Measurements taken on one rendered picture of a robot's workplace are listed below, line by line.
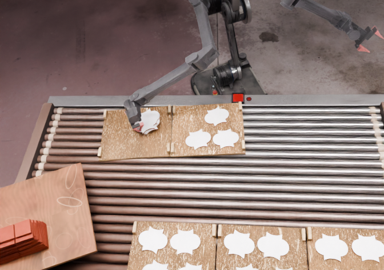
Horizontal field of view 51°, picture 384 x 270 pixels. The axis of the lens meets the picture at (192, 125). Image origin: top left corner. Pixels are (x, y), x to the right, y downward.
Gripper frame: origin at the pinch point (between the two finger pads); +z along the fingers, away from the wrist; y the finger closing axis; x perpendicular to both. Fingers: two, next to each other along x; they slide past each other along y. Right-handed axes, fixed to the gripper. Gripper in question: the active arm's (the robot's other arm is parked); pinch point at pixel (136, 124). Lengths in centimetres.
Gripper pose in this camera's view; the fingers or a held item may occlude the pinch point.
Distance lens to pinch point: 232.6
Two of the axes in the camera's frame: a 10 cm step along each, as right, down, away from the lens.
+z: 0.9, 5.8, 8.1
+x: 9.0, -4.0, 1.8
